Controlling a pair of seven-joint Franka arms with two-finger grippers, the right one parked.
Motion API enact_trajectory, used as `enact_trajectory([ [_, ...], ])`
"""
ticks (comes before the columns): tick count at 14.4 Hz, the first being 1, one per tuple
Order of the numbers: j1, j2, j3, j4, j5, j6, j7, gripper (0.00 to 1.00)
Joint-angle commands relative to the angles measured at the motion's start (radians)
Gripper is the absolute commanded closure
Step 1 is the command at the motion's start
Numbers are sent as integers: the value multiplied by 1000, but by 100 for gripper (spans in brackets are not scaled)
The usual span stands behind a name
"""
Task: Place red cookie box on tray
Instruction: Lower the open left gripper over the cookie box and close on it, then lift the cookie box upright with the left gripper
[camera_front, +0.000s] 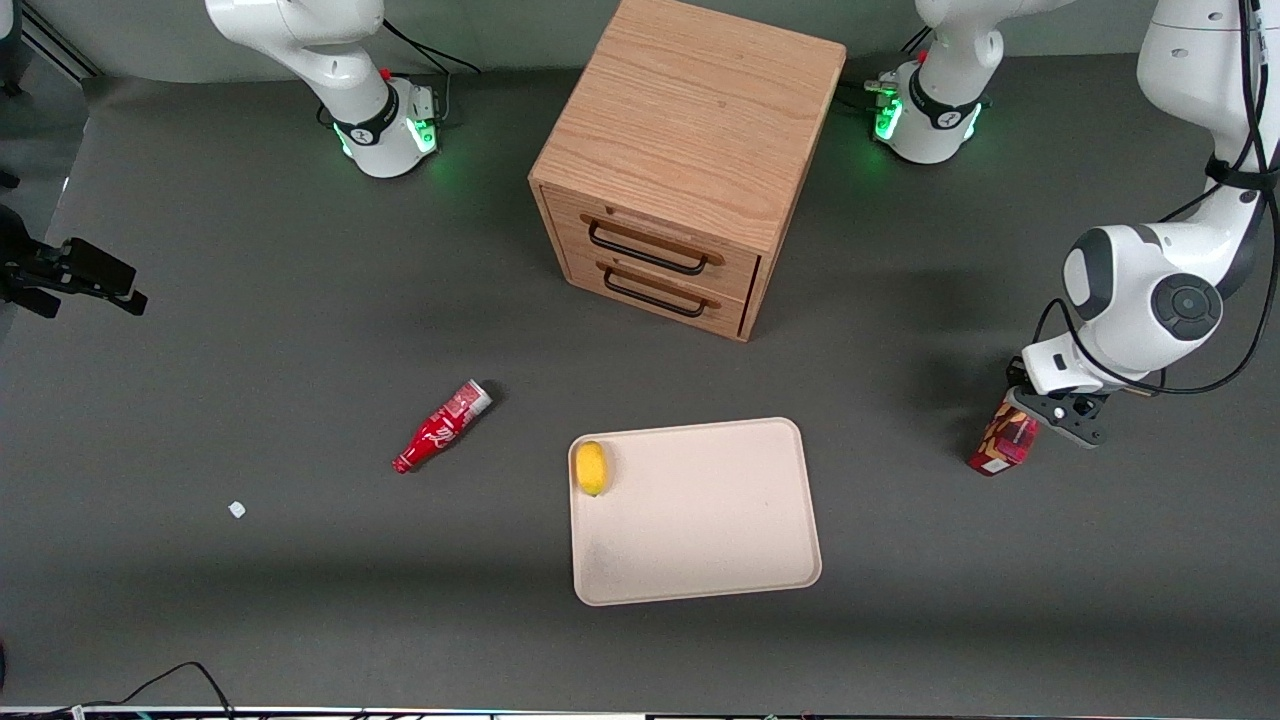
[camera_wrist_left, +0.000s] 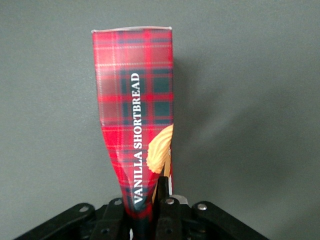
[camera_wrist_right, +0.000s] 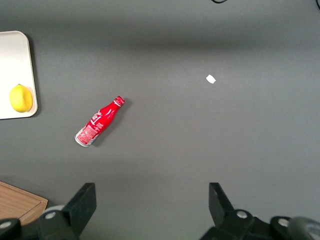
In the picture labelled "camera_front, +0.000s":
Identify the cream plastic tray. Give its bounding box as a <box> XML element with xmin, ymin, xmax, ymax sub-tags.
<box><xmin>567</xmin><ymin>416</ymin><xmax>824</xmax><ymax>608</ymax></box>

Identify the oak wooden drawer cabinet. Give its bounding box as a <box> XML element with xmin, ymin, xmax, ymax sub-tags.
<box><xmin>528</xmin><ymin>0</ymin><xmax>848</xmax><ymax>343</ymax></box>

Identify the black right arm base cable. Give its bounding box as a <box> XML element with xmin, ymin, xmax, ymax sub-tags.
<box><xmin>382</xmin><ymin>18</ymin><xmax>483</xmax><ymax>77</ymax></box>

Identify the wooden drawer front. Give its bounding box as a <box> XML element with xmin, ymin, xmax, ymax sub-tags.
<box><xmin>545</xmin><ymin>188</ymin><xmax>762</xmax><ymax>303</ymax></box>
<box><xmin>562</xmin><ymin>246</ymin><xmax>750</xmax><ymax>337</ymax></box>

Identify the yellow lemon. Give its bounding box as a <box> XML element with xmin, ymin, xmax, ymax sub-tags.
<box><xmin>574</xmin><ymin>440</ymin><xmax>609</xmax><ymax>498</ymax></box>

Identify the metal frame strut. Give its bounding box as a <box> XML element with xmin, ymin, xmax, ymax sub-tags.
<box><xmin>18</xmin><ymin>0</ymin><xmax>102</xmax><ymax>84</ymax></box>

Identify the red tartan cookie box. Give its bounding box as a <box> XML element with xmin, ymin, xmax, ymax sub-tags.
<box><xmin>966</xmin><ymin>390</ymin><xmax>1043</xmax><ymax>478</ymax></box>

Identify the red cola bottle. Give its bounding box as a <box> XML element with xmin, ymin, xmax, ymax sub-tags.
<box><xmin>391</xmin><ymin>378</ymin><xmax>495</xmax><ymax>476</ymax></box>

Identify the black metal drawer handle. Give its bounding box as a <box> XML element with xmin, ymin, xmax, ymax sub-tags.
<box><xmin>602</xmin><ymin>267</ymin><xmax>709</xmax><ymax>320</ymax></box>
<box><xmin>587</xmin><ymin>220</ymin><xmax>710</xmax><ymax>277</ymax></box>

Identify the thin black table cable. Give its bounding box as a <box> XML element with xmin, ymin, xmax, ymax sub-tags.
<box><xmin>0</xmin><ymin>661</ymin><xmax>237</xmax><ymax>717</ymax></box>

